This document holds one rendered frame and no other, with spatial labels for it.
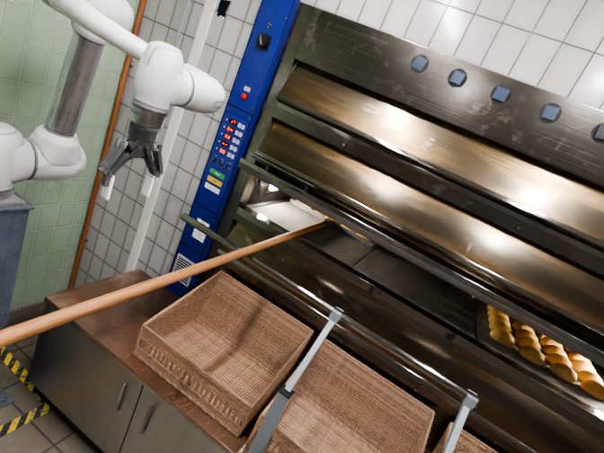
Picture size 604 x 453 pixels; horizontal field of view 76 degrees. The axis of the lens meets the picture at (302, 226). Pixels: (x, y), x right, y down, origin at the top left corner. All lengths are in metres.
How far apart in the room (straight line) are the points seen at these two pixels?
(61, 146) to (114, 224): 0.83
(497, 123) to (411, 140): 0.30
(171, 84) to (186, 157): 1.00
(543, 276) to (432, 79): 0.82
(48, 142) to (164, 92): 0.75
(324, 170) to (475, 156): 0.59
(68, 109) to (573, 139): 1.77
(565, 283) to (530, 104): 0.64
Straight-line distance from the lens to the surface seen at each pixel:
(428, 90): 1.61
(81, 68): 1.65
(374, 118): 1.63
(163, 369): 1.70
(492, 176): 1.57
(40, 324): 0.90
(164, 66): 1.08
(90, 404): 2.03
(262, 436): 1.40
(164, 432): 1.77
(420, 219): 1.59
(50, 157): 1.74
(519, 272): 1.62
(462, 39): 1.64
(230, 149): 1.86
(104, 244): 2.54
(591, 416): 1.85
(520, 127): 1.59
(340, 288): 1.76
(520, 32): 1.64
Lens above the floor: 1.77
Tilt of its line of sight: 17 degrees down
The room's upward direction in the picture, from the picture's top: 24 degrees clockwise
